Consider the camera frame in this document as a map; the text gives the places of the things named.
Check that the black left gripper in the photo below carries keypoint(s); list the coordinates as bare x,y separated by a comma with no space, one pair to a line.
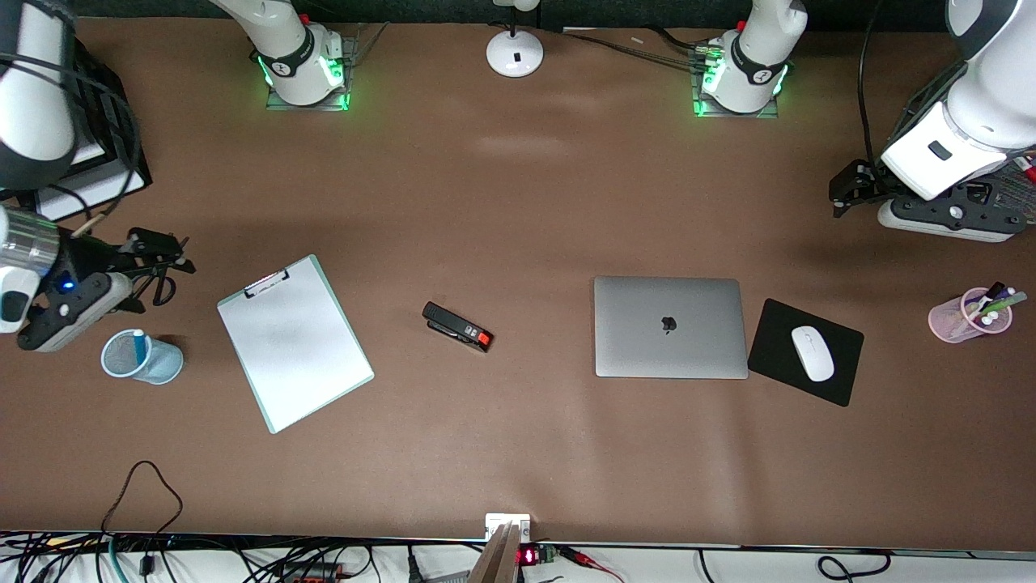
859,181

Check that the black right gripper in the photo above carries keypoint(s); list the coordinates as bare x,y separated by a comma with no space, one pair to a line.
87,256

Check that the blue marker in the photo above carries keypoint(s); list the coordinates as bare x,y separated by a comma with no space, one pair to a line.
139,346

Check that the silver laptop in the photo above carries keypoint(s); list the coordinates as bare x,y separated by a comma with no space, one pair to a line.
672,324

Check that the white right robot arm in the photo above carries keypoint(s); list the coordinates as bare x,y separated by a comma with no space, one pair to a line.
295,57

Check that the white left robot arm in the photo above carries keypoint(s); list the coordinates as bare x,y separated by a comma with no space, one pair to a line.
987,105

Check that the black marker in pink cup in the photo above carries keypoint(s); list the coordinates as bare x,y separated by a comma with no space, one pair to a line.
994,289

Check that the green marker in pink cup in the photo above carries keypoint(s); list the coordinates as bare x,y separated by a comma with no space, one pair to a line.
1008,303

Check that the black scissors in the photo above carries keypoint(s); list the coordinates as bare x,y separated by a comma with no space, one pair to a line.
162,293

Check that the black stacked paper tray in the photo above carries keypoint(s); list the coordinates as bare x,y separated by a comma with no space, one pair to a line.
121,174

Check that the blue mesh pen cup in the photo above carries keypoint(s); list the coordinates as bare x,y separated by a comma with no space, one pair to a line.
162,362

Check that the pink translucent pen cup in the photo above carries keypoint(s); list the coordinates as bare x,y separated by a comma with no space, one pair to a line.
947,320

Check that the clipboard with white paper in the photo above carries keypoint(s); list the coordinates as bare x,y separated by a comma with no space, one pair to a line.
299,356

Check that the white computer mouse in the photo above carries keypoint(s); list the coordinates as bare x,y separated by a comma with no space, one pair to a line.
812,354

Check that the black mouse pad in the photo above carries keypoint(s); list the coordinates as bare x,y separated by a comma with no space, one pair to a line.
773,348

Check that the black stapler with red tip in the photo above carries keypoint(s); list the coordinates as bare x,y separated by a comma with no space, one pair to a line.
453,325

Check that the white lamp base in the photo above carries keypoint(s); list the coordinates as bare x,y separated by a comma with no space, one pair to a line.
515,53

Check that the circuit board with red display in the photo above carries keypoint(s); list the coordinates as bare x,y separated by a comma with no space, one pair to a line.
538,555

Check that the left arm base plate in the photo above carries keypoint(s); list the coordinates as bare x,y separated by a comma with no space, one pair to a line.
761,113

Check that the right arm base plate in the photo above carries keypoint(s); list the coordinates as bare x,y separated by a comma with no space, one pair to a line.
279,102

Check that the white camera stand bracket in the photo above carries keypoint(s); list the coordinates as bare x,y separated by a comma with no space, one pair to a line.
507,522

